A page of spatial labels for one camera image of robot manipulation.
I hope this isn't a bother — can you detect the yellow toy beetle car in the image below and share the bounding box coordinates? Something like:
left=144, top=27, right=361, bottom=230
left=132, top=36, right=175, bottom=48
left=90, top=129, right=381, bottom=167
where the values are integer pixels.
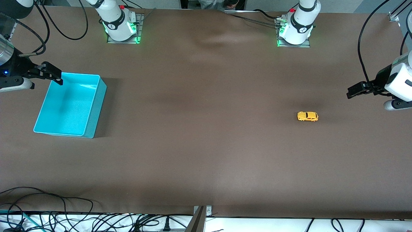
left=297, top=111, right=319, bottom=122

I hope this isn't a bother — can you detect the black looped floor cable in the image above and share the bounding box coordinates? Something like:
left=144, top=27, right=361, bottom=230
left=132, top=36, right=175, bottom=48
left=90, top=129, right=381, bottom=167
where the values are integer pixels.
left=0, top=186, right=94, bottom=232

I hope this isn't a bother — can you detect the teal cable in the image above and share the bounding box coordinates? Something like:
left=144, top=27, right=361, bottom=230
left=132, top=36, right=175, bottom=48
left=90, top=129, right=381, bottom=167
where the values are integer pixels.
left=0, top=209, right=34, bottom=230

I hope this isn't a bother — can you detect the aluminium frame profile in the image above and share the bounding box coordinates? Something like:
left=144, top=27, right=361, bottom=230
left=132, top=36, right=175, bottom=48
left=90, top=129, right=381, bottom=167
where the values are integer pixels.
left=388, top=0, right=407, bottom=22
left=0, top=13, right=18, bottom=42

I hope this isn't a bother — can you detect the grey metal bar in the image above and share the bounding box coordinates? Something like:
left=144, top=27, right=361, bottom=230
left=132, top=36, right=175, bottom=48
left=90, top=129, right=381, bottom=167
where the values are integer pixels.
left=185, top=206, right=206, bottom=232

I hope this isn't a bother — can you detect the person in grey clothes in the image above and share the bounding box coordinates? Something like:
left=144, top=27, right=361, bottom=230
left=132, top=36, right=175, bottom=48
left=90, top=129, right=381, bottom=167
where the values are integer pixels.
left=197, top=0, right=240, bottom=10

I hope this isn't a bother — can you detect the brown table cover sheet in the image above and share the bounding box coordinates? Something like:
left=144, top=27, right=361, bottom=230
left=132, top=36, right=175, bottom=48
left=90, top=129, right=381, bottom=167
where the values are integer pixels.
left=0, top=5, right=412, bottom=219

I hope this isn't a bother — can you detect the turquoise plastic bin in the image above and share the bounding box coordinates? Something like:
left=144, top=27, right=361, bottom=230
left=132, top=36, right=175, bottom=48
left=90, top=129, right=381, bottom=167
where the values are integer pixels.
left=33, top=72, right=107, bottom=139

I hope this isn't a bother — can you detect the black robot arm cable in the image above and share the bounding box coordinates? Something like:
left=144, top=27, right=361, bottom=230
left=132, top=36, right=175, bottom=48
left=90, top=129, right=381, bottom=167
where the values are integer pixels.
left=358, top=0, right=412, bottom=97
left=0, top=0, right=89, bottom=58

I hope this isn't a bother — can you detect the black cable tangle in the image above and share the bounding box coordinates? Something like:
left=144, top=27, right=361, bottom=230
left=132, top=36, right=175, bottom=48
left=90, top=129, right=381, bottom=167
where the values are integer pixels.
left=48, top=213, right=193, bottom=232

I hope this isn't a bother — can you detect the metal bracket plate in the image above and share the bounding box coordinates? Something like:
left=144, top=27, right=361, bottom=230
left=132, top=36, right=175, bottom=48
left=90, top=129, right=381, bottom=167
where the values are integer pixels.
left=193, top=205, right=213, bottom=217

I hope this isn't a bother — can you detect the thick black table cable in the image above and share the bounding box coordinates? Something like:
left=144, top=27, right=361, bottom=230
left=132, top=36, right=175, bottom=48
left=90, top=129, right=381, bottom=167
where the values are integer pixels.
left=253, top=9, right=280, bottom=20

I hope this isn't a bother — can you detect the thin black table cable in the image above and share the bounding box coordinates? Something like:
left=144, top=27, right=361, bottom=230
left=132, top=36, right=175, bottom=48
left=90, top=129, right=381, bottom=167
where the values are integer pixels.
left=224, top=10, right=287, bottom=28

